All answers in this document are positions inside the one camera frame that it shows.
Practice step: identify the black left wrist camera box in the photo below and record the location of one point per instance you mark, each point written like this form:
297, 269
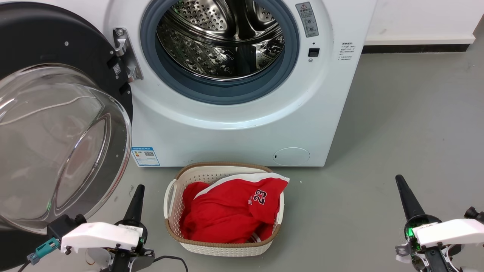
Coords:
64, 224

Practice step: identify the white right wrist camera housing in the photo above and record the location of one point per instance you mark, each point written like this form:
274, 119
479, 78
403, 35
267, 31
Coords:
450, 230

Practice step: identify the black round glass washer door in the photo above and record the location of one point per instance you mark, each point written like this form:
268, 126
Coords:
56, 151

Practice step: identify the silver metal door hinge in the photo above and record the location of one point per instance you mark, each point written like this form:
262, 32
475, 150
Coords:
126, 53

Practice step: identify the small black text label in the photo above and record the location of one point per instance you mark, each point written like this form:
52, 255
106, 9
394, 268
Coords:
346, 51

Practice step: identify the red number 23 jersey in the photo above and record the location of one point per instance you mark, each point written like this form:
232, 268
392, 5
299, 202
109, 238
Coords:
227, 215

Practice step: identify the white front-load washing machine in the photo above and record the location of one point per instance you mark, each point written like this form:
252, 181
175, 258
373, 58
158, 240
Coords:
234, 132

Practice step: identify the grey warning sticker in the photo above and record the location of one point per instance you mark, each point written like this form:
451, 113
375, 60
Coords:
307, 19

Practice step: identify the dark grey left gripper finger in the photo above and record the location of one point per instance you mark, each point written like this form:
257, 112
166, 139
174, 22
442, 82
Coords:
136, 207

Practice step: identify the round white filter cover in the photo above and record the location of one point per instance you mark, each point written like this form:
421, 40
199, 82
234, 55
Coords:
291, 156

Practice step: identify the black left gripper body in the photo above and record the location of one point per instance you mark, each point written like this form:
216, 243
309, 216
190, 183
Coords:
130, 260

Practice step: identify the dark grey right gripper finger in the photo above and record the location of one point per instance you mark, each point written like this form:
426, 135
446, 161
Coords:
408, 200

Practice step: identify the white woven-rim laundry basket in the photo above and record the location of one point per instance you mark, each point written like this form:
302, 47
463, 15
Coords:
219, 247

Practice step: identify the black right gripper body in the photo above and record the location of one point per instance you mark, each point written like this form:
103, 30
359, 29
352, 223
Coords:
435, 258

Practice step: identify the black door latch socket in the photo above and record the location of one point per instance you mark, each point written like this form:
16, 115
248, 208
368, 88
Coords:
314, 52

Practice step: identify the blue energy label sticker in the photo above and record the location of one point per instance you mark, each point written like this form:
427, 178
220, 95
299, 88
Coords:
145, 156

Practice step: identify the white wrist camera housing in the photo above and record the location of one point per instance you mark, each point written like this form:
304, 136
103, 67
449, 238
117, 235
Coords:
98, 236
450, 230

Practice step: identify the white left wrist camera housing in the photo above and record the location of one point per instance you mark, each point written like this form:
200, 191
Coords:
98, 236

